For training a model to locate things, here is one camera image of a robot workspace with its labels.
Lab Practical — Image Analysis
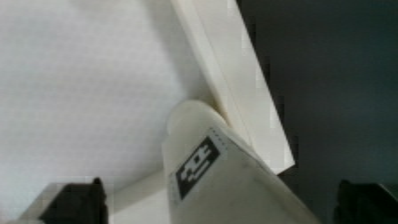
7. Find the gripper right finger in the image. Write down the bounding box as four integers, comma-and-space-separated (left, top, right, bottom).
333, 180, 398, 224

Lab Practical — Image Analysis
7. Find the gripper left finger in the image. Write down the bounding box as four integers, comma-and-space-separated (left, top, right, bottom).
17, 177, 111, 224

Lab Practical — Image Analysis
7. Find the white leg with tag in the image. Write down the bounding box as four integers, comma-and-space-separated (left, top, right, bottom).
162, 100, 322, 224

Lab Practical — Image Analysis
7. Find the white desk tabletop tray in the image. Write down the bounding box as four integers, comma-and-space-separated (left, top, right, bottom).
0, 0, 294, 224

